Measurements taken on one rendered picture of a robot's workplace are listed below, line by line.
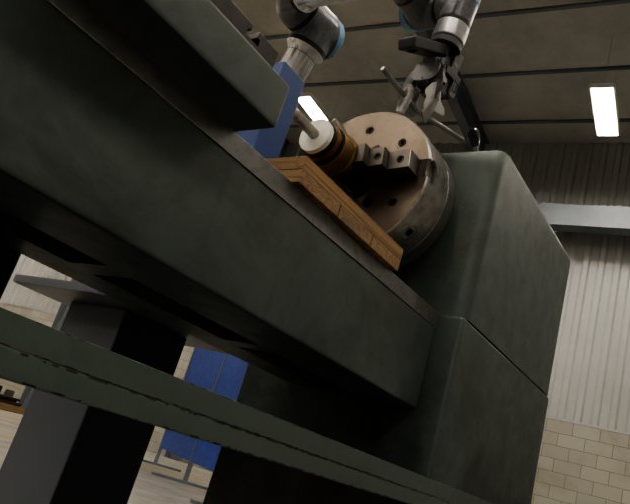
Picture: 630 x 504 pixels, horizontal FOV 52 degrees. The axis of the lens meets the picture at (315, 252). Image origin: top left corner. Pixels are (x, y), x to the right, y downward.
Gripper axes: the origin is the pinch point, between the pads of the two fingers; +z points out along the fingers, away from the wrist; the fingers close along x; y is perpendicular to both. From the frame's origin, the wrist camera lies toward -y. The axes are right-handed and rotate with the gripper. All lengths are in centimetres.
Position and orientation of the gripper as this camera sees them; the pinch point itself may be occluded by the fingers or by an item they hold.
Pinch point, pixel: (410, 116)
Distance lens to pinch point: 143.3
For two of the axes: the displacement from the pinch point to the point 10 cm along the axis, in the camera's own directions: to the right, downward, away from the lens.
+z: -3.7, 9.1, -1.9
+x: -6.7, -1.2, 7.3
